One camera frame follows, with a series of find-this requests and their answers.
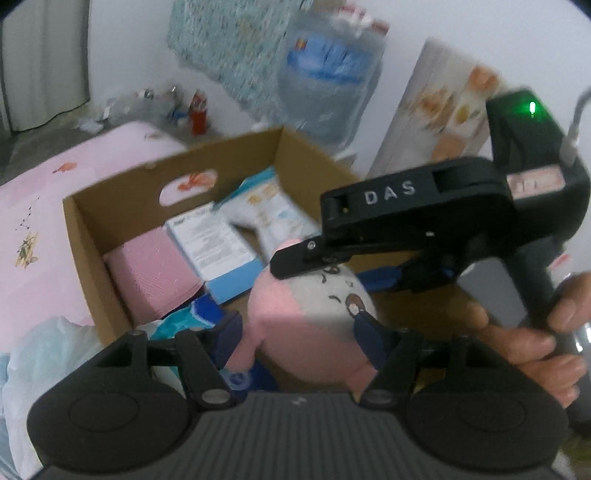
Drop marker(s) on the person's right hand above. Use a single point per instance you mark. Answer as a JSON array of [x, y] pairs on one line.
[[531, 346]]

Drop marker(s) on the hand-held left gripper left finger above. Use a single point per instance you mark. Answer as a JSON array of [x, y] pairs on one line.
[[228, 333]]

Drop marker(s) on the grey curtain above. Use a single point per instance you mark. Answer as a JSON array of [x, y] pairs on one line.
[[41, 60]]

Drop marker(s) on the folded pink towel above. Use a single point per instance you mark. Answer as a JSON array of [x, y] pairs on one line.
[[152, 272]]

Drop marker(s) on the pink plush doll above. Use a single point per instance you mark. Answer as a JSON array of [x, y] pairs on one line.
[[295, 332]]

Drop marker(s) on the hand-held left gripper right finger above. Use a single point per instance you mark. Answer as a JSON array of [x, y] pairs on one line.
[[367, 330]]

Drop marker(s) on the white plastic bag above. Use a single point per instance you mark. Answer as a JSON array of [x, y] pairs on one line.
[[51, 350]]

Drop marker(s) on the pink bed sheet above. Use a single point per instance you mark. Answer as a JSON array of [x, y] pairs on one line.
[[41, 207]]

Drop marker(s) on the blue and white carton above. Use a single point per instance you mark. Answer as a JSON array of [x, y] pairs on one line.
[[207, 240]]

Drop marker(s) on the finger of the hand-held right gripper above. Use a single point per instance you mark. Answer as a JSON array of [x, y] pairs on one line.
[[378, 279], [295, 261]]

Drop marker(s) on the clear plastic clutter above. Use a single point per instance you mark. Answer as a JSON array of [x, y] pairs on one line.
[[138, 104]]

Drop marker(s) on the white printed packet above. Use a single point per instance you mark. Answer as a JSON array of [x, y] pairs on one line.
[[263, 207]]

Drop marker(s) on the rolled floral mat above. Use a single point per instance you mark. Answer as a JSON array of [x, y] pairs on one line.
[[443, 106]]

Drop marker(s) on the hanging patterned cloth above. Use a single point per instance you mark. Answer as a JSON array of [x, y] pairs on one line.
[[221, 46]]

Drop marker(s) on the blue tissue pack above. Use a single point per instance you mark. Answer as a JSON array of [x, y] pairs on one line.
[[198, 316]]

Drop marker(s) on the red bottle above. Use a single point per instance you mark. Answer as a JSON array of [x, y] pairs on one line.
[[199, 120]]

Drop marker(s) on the brown cardboard box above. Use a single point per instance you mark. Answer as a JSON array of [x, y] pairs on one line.
[[115, 221]]

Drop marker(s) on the blue water jug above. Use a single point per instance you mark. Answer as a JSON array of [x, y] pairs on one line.
[[323, 83]]

